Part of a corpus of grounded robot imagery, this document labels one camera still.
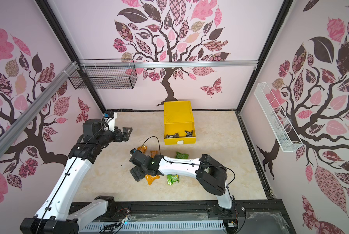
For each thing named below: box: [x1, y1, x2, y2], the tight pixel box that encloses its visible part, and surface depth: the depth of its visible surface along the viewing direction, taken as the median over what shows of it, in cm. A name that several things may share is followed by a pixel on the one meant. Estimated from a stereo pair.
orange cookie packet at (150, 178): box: [144, 174, 161, 186], surface depth 85 cm
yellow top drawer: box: [163, 121, 197, 145], surface depth 89 cm
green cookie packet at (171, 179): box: [166, 174, 180, 186], surface depth 85 cm
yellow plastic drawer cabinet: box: [163, 100, 195, 125], surface depth 90 cm
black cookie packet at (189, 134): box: [184, 129, 194, 138], surface depth 87 cm
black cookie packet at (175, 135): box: [165, 132, 180, 139], surface depth 87 cm
